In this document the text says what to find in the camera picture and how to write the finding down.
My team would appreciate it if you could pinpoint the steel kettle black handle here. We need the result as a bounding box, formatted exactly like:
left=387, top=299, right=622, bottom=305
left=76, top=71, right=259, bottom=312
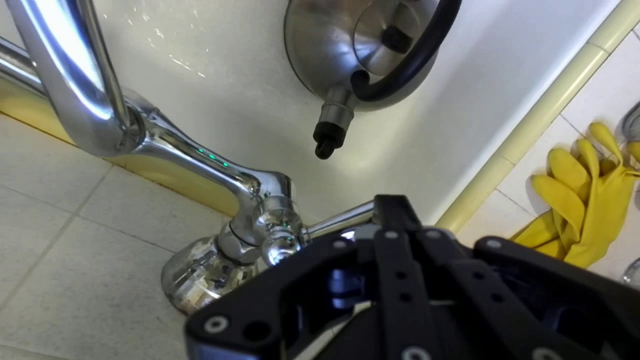
left=285, top=0, right=462, bottom=160

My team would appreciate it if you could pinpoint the white kitchen sink basin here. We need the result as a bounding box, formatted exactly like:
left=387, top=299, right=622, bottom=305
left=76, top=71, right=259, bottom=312
left=95, top=0, right=620, bottom=222

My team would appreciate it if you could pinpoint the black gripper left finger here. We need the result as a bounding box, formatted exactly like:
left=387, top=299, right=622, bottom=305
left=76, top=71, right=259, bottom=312
left=185, top=230, right=381, bottom=360

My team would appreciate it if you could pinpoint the chrome wall tap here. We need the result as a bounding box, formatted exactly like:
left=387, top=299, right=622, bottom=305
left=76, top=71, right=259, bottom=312
left=3, top=0, right=374, bottom=314

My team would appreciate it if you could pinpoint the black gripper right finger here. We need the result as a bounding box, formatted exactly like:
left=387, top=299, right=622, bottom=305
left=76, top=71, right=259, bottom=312
left=374, top=196, right=640, bottom=360

